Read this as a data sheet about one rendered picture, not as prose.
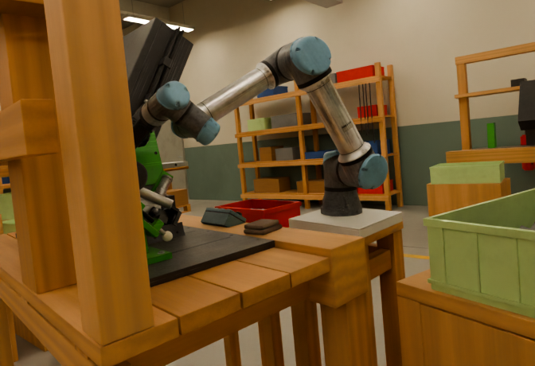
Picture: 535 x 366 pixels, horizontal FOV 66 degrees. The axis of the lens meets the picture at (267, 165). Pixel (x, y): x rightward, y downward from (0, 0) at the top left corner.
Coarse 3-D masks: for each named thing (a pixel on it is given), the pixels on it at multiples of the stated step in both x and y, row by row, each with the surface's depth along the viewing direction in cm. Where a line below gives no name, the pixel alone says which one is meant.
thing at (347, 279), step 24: (192, 216) 169; (288, 240) 113; (312, 240) 110; (336, 240) 108; (360, 240) 108; (336, 264) 102; (360, 264) 108; (312, 288) 106; (336, 288) 101; (360, 288) 108
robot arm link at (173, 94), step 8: (160, 88) 106; (168, 88) 104; (176, 88) 106; (184, 88) 107; (152, 96) 110; (160, 96) 105; (168, 96) 104; (176, 96) 105; (184, 96) 106; (152, 104) 109; (160, 104) 106; (168, 104) 105; (176, 104) 105; (184, 104) 106; (152, 112) 110; (160, 112) 108; (168, 112) 108; (176, 112) 108; (184, 112) 108; (160, 120) 112; (176, 120) 109
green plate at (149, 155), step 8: (152, 136) 140; (152, 144) 139; (136, 152) 135; (144, 152) 137; (152, 152) 138; (144, 160) 136; (152, 160) 138; (160, 160) 140; (152, 168) 137; (160, 168) 139; (152, 176) 136; (152, 184) 135
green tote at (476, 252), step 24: (528, 192) 121; (432, 216) 98; (456, 216) 103; (480, 216) 108; (504, 216) 114; (528, 216) 121; (432, 240) 96; (456, 240) 91; (480, 240) 86; (504, 240) 82; (528, 240) 78; (432, 264) 97; (456, 264) 92; (480, 264) 87; (504, 264) 83; (528, 264) 79; (432, 288) 98; (456, 288) 92; (480, 288) 87; (504, 288) 83; (528, 288) 79; (528, 312) 80
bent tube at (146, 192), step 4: (144, 188) 125; (140, 192) 124; (144, 192) 124; (148, 192) 124; (152, 192) 125; (140, 196) 124; (144, 196) 124; (148, 196) 124; (152, 196) 124; (156, 196) 125; (160, 196) 125; (148, 200) 125; (152, 200) 124; (156, 200) 124; (160, 200) 124; (164, 200) 125; (168, 200) 125; (172, 200) 126; (160, 204) 125; (164, 204) 125; (168, 204) 125; (168, 208) 125
